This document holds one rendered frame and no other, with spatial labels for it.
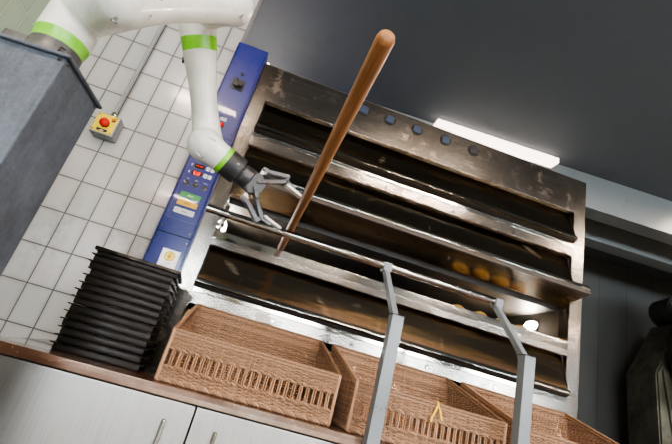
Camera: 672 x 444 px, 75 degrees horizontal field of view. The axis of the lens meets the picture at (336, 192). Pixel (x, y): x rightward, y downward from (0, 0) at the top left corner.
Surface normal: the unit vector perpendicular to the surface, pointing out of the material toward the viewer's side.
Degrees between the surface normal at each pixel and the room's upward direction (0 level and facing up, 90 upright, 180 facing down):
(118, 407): 90
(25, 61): 90
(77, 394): 90
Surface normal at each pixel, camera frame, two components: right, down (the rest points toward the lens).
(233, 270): 0.31, -0.62
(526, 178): 0.23, -0.33
